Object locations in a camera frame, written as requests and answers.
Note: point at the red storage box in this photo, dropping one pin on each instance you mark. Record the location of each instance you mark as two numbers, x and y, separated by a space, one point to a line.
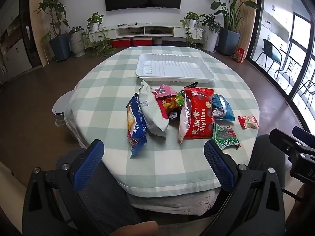
121 43
142 41

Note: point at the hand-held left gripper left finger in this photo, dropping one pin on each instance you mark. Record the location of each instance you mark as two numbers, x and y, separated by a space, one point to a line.
88 164

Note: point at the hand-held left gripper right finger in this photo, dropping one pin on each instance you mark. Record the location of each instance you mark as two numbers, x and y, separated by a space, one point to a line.
219 167

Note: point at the white snack bag red edge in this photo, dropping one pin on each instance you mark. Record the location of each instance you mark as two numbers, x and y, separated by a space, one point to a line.
152 110

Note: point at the black snack packet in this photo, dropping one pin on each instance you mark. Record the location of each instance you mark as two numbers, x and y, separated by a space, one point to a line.
190 85

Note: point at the beige curtain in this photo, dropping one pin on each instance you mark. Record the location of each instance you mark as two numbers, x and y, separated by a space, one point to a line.
247 17

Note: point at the pink snack packet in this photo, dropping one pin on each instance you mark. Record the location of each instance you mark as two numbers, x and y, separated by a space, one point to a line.
164 92

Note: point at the white and dark wall cabinet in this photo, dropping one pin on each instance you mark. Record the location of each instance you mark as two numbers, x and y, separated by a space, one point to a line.
14 51

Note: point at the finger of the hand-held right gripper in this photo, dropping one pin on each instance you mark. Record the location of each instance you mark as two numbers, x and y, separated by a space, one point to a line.
305 134
280 137

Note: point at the grey round pot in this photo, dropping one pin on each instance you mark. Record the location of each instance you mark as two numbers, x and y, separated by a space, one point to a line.
158 40

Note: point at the small red and white packet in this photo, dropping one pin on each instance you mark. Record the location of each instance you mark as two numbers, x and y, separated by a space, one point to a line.
248 122

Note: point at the red paper bag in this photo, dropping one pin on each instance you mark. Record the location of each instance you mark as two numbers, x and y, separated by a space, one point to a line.
239 55

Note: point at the orange and black snack bag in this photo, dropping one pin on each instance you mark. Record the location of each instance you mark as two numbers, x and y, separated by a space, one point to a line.
172 104

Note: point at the person's left leg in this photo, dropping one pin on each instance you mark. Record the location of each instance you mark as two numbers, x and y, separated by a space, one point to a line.
105 201

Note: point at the white floral table cover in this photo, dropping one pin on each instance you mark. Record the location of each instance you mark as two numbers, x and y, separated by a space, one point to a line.
172 202

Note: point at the green checked tablecloth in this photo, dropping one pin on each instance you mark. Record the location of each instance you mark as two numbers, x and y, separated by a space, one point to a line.
157 162

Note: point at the plant in white ribbed pot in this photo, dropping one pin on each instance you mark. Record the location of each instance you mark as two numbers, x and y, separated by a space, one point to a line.
76 44

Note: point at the person's left hand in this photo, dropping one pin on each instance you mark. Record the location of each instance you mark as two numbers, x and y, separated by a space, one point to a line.
137 229

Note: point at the black balcony table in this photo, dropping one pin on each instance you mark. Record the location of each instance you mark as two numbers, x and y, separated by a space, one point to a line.
291 64

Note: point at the black sliding door frame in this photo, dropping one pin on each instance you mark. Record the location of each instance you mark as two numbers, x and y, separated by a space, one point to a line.
257 17

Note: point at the blue chip bag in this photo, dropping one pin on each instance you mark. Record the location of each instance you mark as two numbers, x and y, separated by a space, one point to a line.
135 125

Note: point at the leafy tree in blue pot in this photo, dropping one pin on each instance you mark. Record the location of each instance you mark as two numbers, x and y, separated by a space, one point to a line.
60 46

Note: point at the green snack packet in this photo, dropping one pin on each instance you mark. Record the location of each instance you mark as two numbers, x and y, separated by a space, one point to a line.
225 137

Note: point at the trailing pothos in white pot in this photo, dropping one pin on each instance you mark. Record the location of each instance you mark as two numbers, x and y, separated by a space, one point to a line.
190 19
94 22

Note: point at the cream sofa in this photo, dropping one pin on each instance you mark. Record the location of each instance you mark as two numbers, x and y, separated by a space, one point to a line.
11 201

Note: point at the bushy plant in white pot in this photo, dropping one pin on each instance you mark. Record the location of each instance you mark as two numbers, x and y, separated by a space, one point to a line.
211 39

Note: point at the red chocolate ball bag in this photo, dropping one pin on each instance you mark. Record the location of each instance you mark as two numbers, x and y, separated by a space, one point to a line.
199 115

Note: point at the white television cabinet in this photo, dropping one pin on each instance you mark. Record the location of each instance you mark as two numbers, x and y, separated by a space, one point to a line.
128 29

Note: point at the broad-leaf plant in grey-blue pot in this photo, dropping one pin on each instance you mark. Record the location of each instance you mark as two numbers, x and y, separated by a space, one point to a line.
228 40

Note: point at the white round stool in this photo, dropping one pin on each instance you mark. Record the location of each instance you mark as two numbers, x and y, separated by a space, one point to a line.
60 105

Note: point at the black metal balcony chair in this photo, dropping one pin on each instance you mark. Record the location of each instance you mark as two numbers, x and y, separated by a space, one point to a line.
308 86

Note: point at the white plastic tray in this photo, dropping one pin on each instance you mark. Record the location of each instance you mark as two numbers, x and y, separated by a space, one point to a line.
172 66

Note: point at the teal blue snack packet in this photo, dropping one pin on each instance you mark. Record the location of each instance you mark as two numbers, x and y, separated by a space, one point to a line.
224 108

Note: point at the white balcony cabinet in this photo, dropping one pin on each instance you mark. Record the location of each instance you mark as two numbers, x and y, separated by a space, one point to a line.
278 9

